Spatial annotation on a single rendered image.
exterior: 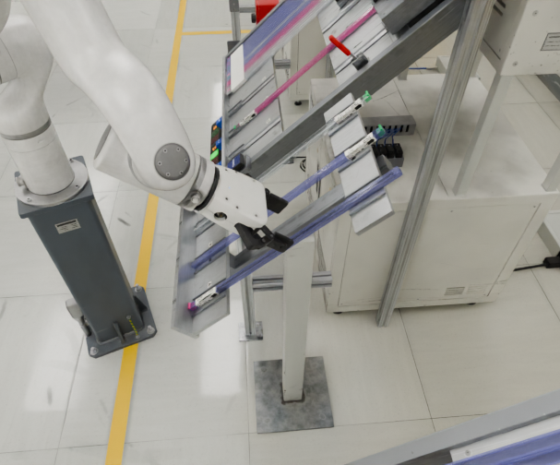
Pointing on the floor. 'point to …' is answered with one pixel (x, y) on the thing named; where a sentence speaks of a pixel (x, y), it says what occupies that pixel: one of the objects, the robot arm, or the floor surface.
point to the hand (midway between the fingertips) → (281, 224)
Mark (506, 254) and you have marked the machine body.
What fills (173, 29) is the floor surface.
